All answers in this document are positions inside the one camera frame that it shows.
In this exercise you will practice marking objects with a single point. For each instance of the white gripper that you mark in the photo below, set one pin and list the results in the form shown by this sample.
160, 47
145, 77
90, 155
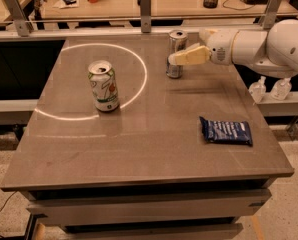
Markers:
219, 48

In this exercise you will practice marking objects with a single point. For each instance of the silver blue redbull can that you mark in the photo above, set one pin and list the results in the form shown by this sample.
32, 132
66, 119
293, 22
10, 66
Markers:
177, 42

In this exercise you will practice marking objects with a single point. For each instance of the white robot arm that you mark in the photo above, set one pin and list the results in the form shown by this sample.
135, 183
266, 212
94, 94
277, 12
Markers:
271, 52

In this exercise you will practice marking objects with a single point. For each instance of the white green soda can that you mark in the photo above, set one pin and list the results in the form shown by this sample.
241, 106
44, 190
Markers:
102, 79

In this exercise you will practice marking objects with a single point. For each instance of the black mesh pen cup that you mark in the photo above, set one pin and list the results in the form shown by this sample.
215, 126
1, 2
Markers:
210, 3

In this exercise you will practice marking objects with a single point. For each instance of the clear sanitizer bottle left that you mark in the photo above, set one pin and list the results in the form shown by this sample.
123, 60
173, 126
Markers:
258, 89

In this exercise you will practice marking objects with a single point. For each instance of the clear sanitizer bottle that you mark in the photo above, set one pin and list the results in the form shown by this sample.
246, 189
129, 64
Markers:
281, 89
258, 89

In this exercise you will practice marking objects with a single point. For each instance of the blue snack packet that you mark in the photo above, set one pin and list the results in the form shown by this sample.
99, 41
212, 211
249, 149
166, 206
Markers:
226, 132

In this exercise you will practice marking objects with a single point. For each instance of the clear sanitizer bottle right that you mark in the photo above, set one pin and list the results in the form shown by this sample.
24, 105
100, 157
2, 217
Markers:
281, 89

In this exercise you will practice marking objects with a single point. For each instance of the grey drawer unit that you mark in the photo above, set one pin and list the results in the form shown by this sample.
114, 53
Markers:
159, 212

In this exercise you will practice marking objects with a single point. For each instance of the grey metal bracket middle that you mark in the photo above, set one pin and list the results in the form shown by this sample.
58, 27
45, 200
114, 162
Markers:
145, 15

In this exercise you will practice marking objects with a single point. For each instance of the grey metal bracket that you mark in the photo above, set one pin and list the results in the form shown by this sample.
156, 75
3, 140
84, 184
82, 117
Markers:
145, 15
23, 26
269, 17

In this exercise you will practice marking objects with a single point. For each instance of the grey metal bracket right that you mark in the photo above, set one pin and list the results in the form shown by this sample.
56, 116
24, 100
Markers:
269, 17

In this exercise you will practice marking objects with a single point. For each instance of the grey metal bracket left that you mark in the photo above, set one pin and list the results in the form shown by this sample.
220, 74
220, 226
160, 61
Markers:
23, 26

